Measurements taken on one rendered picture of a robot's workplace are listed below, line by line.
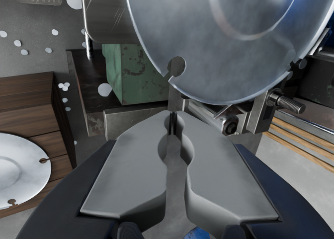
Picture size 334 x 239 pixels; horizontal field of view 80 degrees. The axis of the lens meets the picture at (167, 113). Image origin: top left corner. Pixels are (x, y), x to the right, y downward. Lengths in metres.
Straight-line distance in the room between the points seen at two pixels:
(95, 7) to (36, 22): 0.79
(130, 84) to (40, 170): 0.53
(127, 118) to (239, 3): 0.26
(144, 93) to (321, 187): 1.60
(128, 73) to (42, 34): 0.67
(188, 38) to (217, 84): 0.07
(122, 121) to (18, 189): 0.54
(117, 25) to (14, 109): 0.54
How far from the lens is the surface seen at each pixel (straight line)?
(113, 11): 0.19
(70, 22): 0.97
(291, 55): 0.34
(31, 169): 0.80
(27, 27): 0.98
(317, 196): 1.87
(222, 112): 0.27
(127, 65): 0.34
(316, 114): 0.63
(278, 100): 0.38
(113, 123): 0.38
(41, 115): 0.69
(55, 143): 0.74
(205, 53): 0.23
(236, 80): 0.28
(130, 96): 0.36
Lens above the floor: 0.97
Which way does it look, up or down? 52 degrees down
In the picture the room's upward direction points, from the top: 136 degrees clockwise
